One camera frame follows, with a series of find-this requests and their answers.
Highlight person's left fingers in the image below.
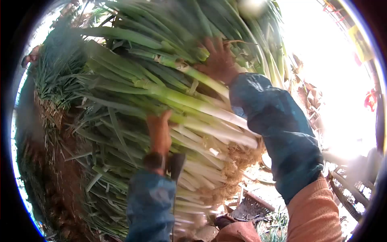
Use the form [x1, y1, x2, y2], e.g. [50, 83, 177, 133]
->
[147, 110, 173, 127]

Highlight black wrist band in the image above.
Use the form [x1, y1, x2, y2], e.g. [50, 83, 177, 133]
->
[143, 152, 186, 182]

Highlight heap of cut onion leaves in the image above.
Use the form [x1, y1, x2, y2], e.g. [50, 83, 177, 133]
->
[33, 27, 89, 109]

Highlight wire mesh basket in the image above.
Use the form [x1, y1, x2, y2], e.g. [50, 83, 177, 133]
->
[327, 166, 376, 222]

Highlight bundle of green onions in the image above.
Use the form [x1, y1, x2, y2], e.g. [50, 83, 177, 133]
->
[69, 0, 291, 240]

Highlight person's left hand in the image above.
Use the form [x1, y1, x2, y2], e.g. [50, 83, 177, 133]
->
[147, 110, 173, 155]

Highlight person's right hand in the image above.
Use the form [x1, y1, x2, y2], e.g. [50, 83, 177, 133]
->
[193, 37, 240, 86]

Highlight person's body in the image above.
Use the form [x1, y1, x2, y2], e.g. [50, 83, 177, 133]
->
[211, 175, 343, 242]

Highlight grey plastic crate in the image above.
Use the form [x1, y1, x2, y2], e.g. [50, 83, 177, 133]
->
[229, 191, 276, 222]

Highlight person's right fingers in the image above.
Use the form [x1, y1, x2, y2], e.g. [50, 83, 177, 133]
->
[203, 37, 233, 61]

